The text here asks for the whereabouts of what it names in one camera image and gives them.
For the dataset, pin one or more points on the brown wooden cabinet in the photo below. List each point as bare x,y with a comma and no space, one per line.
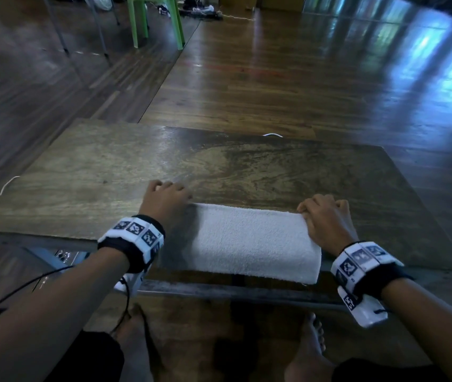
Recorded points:
261,1

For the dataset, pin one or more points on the person's left foot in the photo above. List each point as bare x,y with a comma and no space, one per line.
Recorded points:
136,346

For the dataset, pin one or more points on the metal stand legs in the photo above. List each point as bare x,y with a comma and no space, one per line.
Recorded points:
100,39

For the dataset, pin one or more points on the person's left hand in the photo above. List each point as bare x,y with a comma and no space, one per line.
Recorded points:
164,204

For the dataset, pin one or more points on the green plastic chair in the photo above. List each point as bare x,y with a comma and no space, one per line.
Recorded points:
176,23

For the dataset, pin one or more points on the person's foot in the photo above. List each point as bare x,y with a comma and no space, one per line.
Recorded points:
136,346
309,354

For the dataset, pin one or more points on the white fan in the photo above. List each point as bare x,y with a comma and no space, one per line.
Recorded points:
100,1

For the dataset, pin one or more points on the white marker wrist camera band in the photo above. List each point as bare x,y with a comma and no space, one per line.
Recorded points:
363,274
136,240

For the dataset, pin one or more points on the person's left thumb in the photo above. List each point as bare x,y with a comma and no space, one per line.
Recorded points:
188,196

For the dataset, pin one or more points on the person's right forearm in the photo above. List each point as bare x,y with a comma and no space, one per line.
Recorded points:
436,326

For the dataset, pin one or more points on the person's right foot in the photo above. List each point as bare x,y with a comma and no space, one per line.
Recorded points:
309,354

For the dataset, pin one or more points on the pile of dark shoes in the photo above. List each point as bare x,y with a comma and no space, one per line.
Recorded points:
200,11

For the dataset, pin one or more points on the person's left forearm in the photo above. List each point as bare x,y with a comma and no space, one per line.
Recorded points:
43,314

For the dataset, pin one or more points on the white towel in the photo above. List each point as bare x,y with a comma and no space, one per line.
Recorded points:
245,242

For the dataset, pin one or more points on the person's right thumb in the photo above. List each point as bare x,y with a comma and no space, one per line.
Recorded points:
303,210

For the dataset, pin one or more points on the person's right hand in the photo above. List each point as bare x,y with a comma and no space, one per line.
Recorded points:
329,226

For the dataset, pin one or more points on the grey power strip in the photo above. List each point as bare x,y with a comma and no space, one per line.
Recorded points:
61,256

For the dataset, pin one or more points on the black shorts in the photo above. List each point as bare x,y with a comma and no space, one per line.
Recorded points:
90,360

